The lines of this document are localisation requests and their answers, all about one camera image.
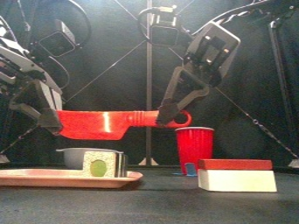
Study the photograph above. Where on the white frame foot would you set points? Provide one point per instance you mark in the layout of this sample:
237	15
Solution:
294	163
149	162
4	159

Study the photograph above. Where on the red plastic cup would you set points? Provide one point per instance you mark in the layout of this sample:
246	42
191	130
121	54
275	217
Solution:
194	148

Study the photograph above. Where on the vertical metal frame pole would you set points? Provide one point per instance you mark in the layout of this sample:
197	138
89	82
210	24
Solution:
149	87

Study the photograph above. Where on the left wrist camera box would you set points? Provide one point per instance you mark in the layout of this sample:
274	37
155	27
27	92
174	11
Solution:
58	42

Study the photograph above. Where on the red toy knife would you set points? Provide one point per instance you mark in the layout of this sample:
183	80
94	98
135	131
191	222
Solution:
101	124

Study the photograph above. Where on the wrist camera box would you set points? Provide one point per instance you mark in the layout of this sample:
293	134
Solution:
58	42
163	33

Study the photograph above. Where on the grey toy pot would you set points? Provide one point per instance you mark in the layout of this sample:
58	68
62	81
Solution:
73	157

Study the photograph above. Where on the slanted black frame pole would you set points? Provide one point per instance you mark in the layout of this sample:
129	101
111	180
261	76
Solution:
282	84

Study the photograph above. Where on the pink plastic tray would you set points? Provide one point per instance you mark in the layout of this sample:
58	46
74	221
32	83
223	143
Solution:
58	178

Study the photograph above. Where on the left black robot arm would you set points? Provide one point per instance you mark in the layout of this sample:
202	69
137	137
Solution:
14	26

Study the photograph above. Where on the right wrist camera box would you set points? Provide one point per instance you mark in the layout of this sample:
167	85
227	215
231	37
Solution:
163	33

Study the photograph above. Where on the red and white box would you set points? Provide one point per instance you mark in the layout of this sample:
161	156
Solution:
235	176

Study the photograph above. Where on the small blue plastic piece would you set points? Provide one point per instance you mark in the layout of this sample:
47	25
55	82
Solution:
190	169

